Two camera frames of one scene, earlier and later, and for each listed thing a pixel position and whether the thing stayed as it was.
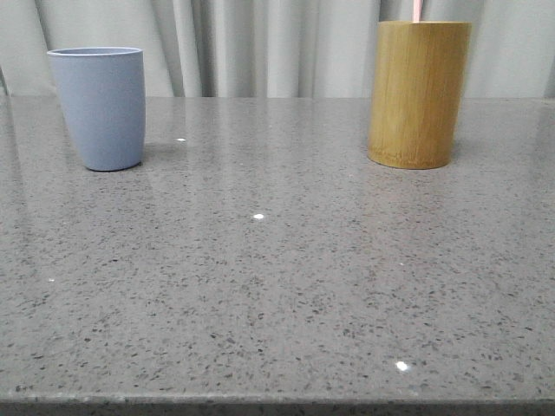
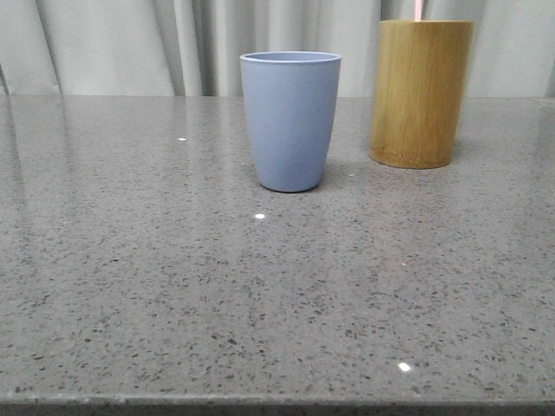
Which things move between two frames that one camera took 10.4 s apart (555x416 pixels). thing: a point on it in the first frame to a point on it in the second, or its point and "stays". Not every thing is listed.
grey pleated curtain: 271,48 stays
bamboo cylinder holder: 418,81 stays
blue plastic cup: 103,94 to 292,98
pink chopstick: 416,10 stays
